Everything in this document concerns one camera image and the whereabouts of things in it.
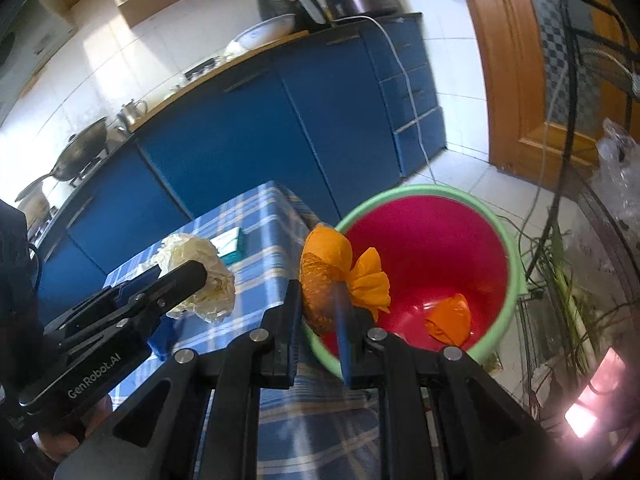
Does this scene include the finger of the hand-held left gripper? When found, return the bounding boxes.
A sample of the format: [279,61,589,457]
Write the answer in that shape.
[114,259,209,342]

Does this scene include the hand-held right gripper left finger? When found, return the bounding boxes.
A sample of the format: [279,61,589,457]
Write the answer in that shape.
[52,280,304,480]

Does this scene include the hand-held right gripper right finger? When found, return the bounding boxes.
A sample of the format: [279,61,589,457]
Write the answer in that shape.
[335,282,586,480]

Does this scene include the white paper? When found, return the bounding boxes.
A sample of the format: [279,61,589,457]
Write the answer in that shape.
[152,232,237,325]

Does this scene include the dark blue wrapper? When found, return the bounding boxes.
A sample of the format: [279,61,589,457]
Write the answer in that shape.
[148,322,177,361]

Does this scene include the green and white small box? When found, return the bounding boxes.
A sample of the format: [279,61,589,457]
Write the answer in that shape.
[210,227,246,263]

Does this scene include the orange paper wad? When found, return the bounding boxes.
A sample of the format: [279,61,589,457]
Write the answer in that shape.
[299,224,392,337]

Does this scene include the orange plastic wrapper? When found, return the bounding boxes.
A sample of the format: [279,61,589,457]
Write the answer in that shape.
[424,293,472,347]

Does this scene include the red bin with green rim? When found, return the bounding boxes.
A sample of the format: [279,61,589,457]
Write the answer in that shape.
[300,184,528,376]

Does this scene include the person's left hand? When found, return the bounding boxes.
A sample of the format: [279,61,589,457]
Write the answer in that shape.
[34,396,114,464]

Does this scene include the blue plaid tablecloth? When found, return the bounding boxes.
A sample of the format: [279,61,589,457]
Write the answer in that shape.
[102,180,396,480]

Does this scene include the black wok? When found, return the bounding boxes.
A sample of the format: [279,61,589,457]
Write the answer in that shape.
[14,116,110,203]

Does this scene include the blue kitchen cabinet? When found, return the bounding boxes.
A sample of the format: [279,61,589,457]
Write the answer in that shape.
[30,12,448,306]

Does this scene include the green plant stalks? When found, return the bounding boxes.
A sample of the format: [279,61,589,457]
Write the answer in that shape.
[495,215,601,411]

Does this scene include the white bowl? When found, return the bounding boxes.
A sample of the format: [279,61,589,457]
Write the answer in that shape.
[234,14,297,48]

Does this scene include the black air fryer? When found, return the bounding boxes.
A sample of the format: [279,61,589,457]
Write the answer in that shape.
[257,0,331,33]

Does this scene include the wooden door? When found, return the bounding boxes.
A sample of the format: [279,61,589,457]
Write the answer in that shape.
[452,0,640,186]

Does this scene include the clear plastic bag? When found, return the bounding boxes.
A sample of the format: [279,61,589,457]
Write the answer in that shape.
[590,117,640,226]

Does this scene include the black metal rack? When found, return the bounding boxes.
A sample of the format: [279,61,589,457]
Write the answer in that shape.
[520,0,640,461]

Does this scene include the white power cable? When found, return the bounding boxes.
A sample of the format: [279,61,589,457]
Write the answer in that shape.
[332,15,451,186]

